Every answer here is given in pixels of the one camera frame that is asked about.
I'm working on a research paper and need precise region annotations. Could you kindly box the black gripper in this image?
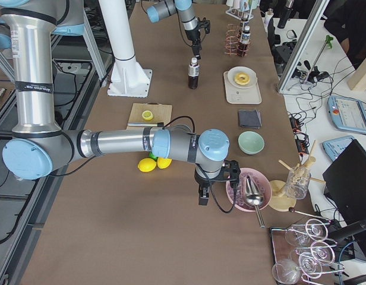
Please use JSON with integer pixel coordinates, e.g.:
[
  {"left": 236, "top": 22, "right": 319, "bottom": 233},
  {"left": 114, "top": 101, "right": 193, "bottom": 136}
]
[
  {"left": 184, "top": 17, "right": 210, "bottom": 59},
  {"left": 194, "top": 160, "right": 240, "bottom": 205}
]

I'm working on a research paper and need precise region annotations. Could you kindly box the tea bottle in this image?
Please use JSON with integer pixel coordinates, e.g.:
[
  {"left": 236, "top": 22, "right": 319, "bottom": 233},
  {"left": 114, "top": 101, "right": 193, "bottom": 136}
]
[
  {"left": 238, "top": 26, "right": 250, "bottom": 57},
  {"left": 239, "top": 12, "right": 249, "bottom": 31},
  {"left": 188, "top": 57, "right": 200, "bottom": 89}
]

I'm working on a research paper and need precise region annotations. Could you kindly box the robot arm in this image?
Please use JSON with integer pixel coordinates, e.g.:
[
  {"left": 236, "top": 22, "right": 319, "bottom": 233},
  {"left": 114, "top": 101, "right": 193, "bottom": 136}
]
[
  {"left": 0, "top": 1, "right": 240, "bottom": 205},
  {"left": 146, "top": 0, "right": 210, "bottom": 60}
]

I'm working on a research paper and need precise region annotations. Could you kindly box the cream tray with bunny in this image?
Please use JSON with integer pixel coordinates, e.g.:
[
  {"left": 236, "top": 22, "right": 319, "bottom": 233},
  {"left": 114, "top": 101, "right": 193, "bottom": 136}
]
[{"left": 223, "top": 71, "right": 262, "bottom": 105}]

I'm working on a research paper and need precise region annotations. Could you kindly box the lower whole yellow lemon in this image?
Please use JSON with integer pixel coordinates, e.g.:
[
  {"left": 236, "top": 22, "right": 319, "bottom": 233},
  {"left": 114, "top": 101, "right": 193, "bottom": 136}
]
[{"left": 157, "top": 157, "right": 172, "bottom": 169}]

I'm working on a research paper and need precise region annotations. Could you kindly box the whole yellow lemon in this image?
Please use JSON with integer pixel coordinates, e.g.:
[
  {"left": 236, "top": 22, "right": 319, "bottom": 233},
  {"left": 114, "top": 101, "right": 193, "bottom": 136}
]
[
  {"left": 157, "top": 157, "right": 172, "bottom": 169},
  {"left": 137, "top": 158, "right": 157, "bottom": 173}
]

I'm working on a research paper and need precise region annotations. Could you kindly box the steel ice scoop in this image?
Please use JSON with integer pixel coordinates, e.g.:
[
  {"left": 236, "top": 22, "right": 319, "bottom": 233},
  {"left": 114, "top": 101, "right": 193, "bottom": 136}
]
[{"left": 242, "top": 175, "right": 266, "bottom": 228}]

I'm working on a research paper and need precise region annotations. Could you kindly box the white round plate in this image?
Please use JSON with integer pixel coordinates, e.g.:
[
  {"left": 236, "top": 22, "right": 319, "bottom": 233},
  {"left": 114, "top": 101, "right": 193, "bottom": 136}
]
[{"left": 226, "top": 66, "right": 257, "bottom": 89}]

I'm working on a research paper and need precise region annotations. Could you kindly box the pink ice bowl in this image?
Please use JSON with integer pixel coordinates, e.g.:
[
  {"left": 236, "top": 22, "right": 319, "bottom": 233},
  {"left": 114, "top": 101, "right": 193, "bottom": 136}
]
[{"left": 235, "top": 167, "right": 272, "bottom": 212}]

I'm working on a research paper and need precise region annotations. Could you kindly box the upper whole yellow lemon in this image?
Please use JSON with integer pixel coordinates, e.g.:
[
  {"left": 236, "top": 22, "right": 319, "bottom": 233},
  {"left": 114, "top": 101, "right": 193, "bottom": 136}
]
[{"left": 137, "top": 158, "right": 157, "bottom": 173}]

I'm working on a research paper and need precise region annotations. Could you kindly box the green lime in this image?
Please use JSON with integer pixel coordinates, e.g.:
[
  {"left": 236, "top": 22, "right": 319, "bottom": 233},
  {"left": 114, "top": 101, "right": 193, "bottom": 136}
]
[{"left": 149, "top": 152, "right": 157, "bottom": 160}]

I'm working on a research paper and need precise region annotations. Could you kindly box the mint green bowl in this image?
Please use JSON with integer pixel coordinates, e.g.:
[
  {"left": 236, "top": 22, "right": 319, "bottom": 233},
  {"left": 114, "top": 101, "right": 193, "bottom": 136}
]
[{"left": 238, "top": 131, "right": 265, "bottom": 155}]

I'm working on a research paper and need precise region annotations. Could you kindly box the bamboo cutting board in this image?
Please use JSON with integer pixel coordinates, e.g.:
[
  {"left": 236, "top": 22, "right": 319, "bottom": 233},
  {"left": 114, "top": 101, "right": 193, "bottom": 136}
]
[{"left": 126, "top": 103, "right": 172, "bottom": 130}]

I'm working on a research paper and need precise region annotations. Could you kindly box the steel muddler black tip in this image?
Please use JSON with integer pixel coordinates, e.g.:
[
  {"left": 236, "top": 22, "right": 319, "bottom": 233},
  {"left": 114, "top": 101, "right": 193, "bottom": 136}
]
[{"left": 127, "top": 122, "right": 164, "bottom": 127}]

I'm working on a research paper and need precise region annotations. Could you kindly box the half lemon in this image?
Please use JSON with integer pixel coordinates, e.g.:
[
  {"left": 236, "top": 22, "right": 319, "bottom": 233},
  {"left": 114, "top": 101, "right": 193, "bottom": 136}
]
[{"left": 141, "top": 110, "right": 154, "bottom": 121}]

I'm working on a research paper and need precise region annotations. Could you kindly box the grey folded cloth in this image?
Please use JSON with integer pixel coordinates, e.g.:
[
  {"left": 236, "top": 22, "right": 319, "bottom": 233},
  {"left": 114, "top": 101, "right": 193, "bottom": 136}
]
[{"left": 238, "top": 110, "right": 262, "bottom": 129}]

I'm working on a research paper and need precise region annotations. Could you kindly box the glass jar with sticks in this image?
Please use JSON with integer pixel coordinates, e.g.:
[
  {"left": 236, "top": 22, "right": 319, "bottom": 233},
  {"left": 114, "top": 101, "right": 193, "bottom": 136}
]
[{"left": 279, "top": 156, "right": 316, "bottom": 200}]

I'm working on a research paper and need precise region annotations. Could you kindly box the wine glass rack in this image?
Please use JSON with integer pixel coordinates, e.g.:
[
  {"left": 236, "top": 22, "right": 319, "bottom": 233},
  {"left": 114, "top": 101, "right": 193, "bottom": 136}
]
[{"left": 269, "top": 217, "right": 345, "bottom": 284}]

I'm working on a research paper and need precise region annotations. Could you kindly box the blue teach pendant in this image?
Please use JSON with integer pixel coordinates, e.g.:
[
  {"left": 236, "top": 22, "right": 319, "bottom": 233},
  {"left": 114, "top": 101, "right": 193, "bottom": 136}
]
[
  {"left": 327, "top": 96, "right": 366, "bottom": 134},
  {"left": 322, "top": 135, "right": 355, "bottom": 162}
]

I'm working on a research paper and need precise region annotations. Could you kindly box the copper wire bottle rack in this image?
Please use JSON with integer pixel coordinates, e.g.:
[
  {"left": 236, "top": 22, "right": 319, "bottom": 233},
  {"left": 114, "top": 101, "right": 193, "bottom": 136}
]
[{"left": 225, "top": 25, "right": 250, "bottom": 56}]

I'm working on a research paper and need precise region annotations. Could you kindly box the glazed ring donut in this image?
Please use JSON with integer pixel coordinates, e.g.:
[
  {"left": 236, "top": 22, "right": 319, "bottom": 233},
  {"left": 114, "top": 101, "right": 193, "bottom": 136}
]
[{"left": 234, "top": 72, "right": 250, "bottom": 86}]

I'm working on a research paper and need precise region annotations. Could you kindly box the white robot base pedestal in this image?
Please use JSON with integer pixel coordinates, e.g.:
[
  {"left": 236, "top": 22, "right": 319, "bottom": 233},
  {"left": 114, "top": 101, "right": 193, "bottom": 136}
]
[{"left": 99, "top": 0, "right": 152, "bottom": 98}]

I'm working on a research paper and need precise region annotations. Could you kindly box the aluminium frame post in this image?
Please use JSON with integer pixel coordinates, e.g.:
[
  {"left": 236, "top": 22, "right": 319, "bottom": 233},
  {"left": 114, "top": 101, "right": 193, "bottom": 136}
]
[{"left": 277, "top": 0, "right": 329, "bottom": 94}]

